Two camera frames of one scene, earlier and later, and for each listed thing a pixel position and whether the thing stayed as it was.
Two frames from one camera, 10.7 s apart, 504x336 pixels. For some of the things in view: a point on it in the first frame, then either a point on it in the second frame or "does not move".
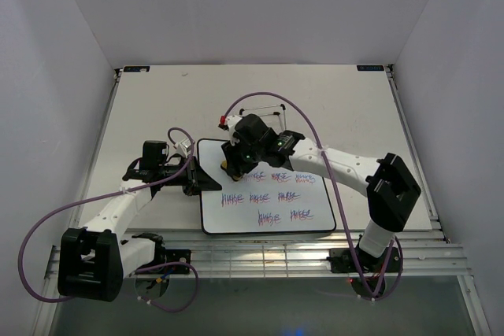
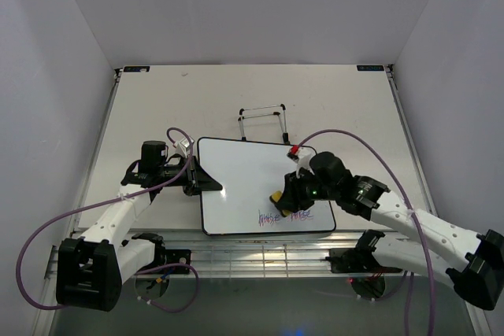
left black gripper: (198, 180) does not move
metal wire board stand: (277, 113) does not move
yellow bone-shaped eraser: (224, 164) → (274, 198)
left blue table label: (136, 69) does not move
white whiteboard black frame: (270, 199) does not move
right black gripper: (235, 167) → (293, 197)
